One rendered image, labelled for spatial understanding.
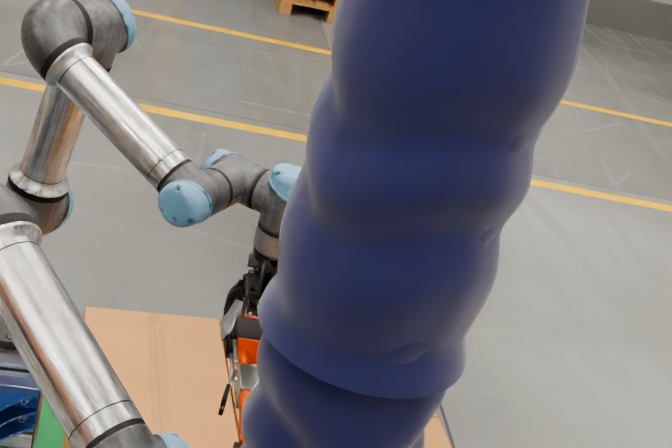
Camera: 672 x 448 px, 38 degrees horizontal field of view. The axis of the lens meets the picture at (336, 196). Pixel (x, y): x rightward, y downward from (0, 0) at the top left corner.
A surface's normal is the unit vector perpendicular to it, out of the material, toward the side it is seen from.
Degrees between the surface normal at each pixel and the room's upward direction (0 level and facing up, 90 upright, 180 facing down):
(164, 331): 0
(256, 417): 70
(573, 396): 0
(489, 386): 0
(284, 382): 83
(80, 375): 33
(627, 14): 90
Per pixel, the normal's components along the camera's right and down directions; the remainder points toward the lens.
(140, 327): 0.24, -0.88
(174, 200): -0.46, 0.27
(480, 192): 0.34, 0.49
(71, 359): 0.12, -0.54
